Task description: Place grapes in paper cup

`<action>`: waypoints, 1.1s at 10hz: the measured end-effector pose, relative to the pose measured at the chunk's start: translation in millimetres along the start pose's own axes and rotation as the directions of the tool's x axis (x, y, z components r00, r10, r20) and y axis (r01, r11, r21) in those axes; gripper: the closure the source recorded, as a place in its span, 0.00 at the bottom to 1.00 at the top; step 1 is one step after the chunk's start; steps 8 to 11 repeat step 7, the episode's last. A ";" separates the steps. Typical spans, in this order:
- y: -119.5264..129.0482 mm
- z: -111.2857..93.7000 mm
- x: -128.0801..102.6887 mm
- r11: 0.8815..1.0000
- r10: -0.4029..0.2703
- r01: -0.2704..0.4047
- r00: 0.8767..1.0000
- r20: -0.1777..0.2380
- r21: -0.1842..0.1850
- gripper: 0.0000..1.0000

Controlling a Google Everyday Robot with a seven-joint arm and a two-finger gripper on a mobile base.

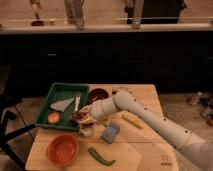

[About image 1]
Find dark red grapes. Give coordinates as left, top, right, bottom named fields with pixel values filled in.
left=72, top=112, right=86, bottom=121

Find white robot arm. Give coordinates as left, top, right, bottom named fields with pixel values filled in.
left=80, top=90, right=213, bottom=171

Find white paper cup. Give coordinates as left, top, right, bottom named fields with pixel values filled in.
left=79, top=123, right=95, bottom=137

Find dark red bowl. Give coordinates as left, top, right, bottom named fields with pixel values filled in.
left=88, top=88, right=109, bottom=104

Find white plastic fork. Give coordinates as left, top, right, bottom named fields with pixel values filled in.
left=74, top=92, right=81, bottom=112

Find blue grey sponge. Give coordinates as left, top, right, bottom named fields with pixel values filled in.
left=101, top=123, right=120, bottom=144

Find grey cloth piece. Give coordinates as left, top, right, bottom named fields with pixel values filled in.
left=50, top=98, right=74, bottom=112

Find green chili pepper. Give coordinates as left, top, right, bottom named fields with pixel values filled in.
left=88, top=147, right=115, bottom=166

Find green plastic tray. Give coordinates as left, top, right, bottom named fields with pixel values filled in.
left=34, top=83, right=89, bottom=131

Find orange peach fruit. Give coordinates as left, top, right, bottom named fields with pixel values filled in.
left=47, top=112, right=60, bottom=124

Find orange plastic bowl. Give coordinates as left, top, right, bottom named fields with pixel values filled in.
left=46, top=134, right=79, bottom=167

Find black chair frame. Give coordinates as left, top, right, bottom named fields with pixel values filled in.
left=0, top=110, right=35, bottom=171

